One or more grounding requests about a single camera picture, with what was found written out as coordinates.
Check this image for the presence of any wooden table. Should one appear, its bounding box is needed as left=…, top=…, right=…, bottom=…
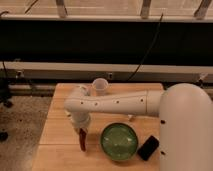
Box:
left=32, top=83, right=159, bottom=171

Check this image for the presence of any black chair base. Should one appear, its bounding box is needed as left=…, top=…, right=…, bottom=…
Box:
left=0, top=79, right=13, bottom=142

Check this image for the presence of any clear plastic cup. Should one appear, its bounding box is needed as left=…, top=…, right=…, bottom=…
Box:
left=92, top=78, right=108, bottom=96

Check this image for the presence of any black rectangular object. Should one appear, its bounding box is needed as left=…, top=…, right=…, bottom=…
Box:
left=137, top=136, right=159, bottom=161

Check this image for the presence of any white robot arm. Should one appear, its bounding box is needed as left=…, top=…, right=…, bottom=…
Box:
left=64, top=83, right=213, bottom=171

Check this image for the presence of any black hanging cable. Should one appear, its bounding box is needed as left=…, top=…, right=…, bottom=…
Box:
left=126, top=12, right=164, bottom=82

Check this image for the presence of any green bowl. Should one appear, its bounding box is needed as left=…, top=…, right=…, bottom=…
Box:
left=100, top=123, right=138, bottom=162

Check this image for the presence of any red pepper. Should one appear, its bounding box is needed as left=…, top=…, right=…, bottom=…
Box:
left=79, top=129, right=87, bottom=151

